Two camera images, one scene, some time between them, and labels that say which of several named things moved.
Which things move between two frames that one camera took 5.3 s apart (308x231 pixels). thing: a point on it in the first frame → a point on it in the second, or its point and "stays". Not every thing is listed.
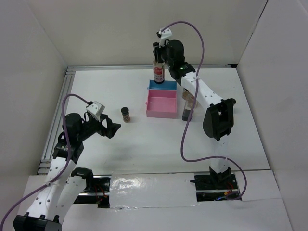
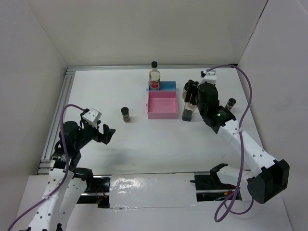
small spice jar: [124, 111] stays
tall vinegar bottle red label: [159, 71] → [154, 77]
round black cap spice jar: [186, 95] stays
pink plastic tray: [162, 104] stays
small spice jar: [233, 102] stays
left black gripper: [111, 127] → [108, 133]
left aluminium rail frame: [44, 165] stays
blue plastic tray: [168, 85] stays
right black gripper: [157, 49] → [193, 88]
